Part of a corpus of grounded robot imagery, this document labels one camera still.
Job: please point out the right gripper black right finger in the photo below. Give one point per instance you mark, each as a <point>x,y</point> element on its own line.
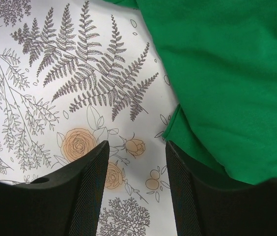
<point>207,203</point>

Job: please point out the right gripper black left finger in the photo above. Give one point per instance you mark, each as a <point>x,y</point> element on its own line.
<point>66,202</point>

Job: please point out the green t-shirt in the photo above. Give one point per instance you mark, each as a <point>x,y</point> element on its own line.
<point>221,60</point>

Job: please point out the floral patterned table mat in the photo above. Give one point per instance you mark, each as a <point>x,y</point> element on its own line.
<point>74,73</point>

